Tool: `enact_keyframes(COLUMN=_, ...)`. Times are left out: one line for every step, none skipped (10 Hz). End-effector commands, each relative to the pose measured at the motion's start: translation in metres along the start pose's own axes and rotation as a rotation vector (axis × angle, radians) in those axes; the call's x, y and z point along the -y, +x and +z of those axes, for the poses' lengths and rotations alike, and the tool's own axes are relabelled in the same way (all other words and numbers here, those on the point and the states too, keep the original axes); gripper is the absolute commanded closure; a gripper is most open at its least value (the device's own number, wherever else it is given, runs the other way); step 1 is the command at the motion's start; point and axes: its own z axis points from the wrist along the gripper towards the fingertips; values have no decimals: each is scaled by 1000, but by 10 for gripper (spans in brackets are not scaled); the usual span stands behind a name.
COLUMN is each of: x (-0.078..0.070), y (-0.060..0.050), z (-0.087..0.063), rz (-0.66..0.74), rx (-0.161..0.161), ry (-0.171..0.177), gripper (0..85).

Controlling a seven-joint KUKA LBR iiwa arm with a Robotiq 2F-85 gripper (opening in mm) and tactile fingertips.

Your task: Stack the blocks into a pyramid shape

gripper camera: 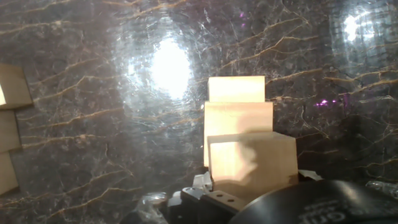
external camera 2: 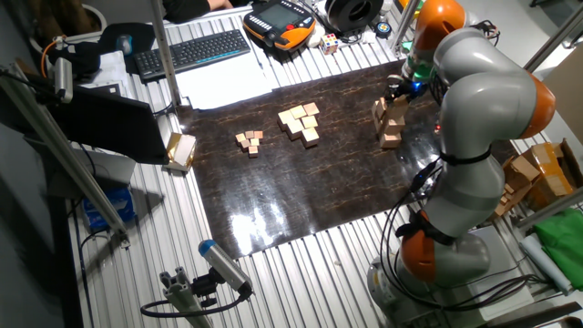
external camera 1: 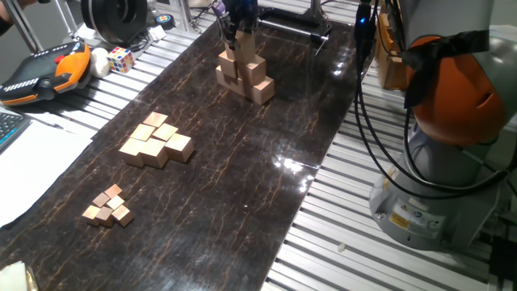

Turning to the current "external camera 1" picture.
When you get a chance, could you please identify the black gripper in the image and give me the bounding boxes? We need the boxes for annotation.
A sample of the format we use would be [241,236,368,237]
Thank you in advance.
[220,0,260,52]

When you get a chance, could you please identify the bare person hand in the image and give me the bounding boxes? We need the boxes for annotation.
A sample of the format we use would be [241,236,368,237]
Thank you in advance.
[0,0,40,23]

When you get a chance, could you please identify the black desk clamp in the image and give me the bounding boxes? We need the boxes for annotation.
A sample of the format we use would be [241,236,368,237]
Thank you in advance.
[258,6,333,57]

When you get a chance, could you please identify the white paper slip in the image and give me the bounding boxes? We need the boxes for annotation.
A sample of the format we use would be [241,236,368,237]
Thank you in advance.
[76,23,96,40]
[149,24,167,41]

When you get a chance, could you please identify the medium wooden cube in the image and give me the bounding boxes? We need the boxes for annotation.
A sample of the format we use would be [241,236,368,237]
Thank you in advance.
[128,123,157,142]
[164,133,195,164]
[118,137,145,169]
[142,111,169,129]
[151,122,179,142]
[139,137,170,170]

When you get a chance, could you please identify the colourful puzzle cube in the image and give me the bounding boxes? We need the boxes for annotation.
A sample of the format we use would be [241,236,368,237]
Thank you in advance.
[106,46,137,74]

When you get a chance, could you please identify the black filament spool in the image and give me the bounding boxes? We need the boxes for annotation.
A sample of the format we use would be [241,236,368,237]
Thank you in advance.
[79,0,149,45]

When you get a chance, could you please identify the white rounded plastic object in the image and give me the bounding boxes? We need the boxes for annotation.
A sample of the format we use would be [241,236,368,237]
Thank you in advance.
[89,47,111,79]

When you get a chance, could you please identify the black marble pattern mat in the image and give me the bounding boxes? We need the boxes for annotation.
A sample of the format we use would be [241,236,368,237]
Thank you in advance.
[0,15,362,291]

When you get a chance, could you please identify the open cardboard box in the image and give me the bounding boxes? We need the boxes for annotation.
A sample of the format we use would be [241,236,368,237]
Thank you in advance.
[374,11,410,91]

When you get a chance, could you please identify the orange black teach pendant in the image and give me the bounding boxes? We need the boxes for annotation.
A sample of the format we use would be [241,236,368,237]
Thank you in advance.
[0,40,93,108]

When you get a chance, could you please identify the black computer keyboard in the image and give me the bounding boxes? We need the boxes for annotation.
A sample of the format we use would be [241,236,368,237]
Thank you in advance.
[0,111,32,154]

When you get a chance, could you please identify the large white paper sheet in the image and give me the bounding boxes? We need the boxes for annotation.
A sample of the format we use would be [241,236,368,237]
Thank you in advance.
[0,116,94,228]

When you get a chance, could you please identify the gold white small box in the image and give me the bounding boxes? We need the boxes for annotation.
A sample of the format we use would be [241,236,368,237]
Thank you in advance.
[0,260,40,291]

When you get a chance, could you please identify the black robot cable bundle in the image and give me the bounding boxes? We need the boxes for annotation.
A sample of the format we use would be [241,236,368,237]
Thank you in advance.
[353,0,512,202]

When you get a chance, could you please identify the black strap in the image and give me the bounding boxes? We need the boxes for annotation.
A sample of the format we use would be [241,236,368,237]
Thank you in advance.
[401,30,492,110]

